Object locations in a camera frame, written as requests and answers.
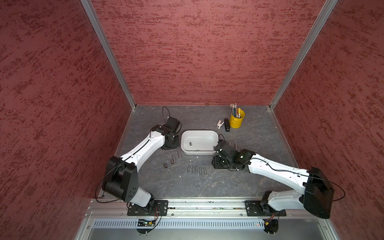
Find white plastic storage box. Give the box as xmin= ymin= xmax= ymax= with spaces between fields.
xmin=181 ymin=130 xmax=219 ymax=156

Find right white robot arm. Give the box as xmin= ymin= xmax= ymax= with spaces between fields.
xmin=212 ymin=148 xmax=335 ymax=219

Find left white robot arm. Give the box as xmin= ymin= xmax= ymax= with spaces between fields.
xmin=101 ymin=123 xmax=182 ymax=210

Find white small stapler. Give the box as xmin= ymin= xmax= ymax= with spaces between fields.
xmin=217 ymin=120 xmax=225 ymax=129

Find yellow pencil cup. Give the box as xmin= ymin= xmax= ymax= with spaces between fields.
xmin=230 ymin=109 xmax=245 ymax=129

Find pencils in cup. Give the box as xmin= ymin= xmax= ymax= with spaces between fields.
xmin=230 ymin=104 xmax=241 ymax=119

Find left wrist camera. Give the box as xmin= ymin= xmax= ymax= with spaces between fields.
xmin=166 ymin=117 xmax=182 ymax=135

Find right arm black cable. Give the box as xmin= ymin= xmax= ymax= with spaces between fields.
xmin=218 ymin=133 xmax=346 ymax=202

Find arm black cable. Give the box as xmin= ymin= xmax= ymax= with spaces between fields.
xmin=94 ymin=106 xmax=172 ymax=204
xmin=218 ymin=133 xmax=346 ymax=202

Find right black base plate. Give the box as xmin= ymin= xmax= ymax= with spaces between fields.
xmin=245 ymin=201 xmax=287 ymax=217

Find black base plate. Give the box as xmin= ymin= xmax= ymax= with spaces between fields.
xmin=127 ymin=200 xmax=169 ymax=217
xmin=245 ymin=201 xmax=287 ymax=217

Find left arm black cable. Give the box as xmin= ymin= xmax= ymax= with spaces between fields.
xmin=94 ymin=106 xmax=172 ymax=204

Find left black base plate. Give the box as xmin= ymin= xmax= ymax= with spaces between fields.
xmin=127 ymin=200 xmax=169 ymax=217

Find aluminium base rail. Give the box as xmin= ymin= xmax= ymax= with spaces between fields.
xmin=76 ymin=197 xmax=339 ymax=240

